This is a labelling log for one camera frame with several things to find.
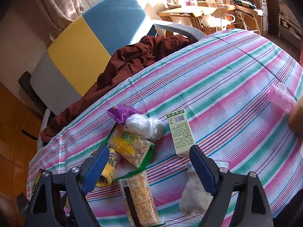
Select long cracker packet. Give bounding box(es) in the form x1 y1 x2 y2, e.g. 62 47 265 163
118 170 162 226

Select beige knitted pouch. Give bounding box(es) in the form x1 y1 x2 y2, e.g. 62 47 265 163
179 162 213 215

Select purple snack wrapper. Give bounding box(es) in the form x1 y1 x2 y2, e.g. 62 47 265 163
106 103 139 124

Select beige patterned curtain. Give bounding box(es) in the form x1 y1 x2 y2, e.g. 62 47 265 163
27 0 85 44

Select wooden wardrobe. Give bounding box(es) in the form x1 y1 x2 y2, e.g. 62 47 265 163
1 85 42 200

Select person's right hand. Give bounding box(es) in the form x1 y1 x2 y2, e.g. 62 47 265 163
288 96 303 138

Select green white small carton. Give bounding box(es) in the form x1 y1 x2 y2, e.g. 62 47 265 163
166 109 196 158

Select black rolled mat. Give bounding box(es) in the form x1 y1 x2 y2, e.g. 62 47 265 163
18 71 47 114

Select yellow patterned sock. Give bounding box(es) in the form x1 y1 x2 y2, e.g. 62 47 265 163
96 148 120 187

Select green yellow snack packet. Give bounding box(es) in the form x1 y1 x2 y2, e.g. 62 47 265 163
106 123 156 180

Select grey yellow blue chair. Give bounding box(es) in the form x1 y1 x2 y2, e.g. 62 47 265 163
29 0 207 116

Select white plastic bag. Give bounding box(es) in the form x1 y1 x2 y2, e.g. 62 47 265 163
125 114 164 142

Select dark red cloth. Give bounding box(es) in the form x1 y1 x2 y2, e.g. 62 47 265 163
40 35 195 143

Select striped pink green tablecloth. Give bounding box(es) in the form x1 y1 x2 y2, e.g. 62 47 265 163
26 29 302 226

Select wooden side table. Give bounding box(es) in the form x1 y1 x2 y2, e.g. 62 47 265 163
156 1 235 30

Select pink plastic cup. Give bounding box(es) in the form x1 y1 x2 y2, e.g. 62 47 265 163
268 82 296 113

